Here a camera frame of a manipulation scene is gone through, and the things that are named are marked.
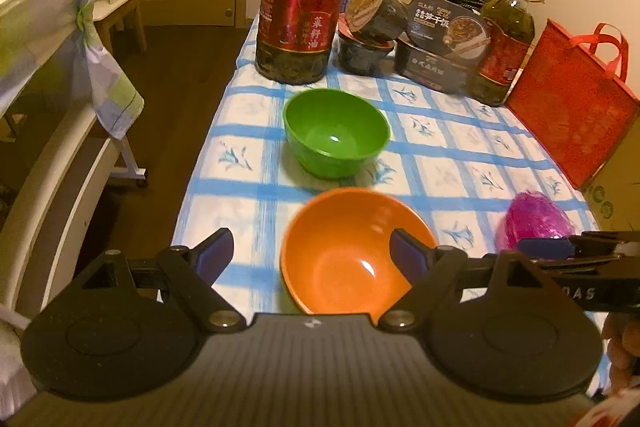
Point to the small cooking oil bottle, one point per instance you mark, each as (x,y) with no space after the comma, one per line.
(505,52)

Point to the dark instant meal tray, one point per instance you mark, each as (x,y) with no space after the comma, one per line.
(445,27)

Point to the white wooden chair frame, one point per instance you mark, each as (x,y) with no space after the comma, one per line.
(60,187)

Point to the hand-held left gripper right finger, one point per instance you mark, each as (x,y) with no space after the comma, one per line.
(405,252)

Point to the tilted dark instant bowl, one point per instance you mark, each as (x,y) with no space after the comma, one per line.
(375,7)

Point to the orange plastic bowl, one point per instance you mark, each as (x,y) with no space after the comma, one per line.
(340,252)

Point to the dark instant meal box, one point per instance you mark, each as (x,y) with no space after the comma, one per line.
(430,67)

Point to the person's right hand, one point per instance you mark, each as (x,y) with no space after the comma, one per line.
(622,347)

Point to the blue checked tablecloth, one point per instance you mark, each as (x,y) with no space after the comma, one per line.
(240,207)

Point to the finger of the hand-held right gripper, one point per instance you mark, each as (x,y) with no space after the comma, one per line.
(590,266)
(545,247)

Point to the red tote bag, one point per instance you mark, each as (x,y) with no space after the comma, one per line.
(570,107)

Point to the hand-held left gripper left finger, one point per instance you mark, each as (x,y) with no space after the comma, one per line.
(215,252)

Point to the pink oval glass plate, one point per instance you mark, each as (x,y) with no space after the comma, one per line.
(535,217)

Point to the pale patterned chair cover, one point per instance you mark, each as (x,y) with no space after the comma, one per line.
(45,22)

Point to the large printed cardboard box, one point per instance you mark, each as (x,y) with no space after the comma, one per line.
(620,197)

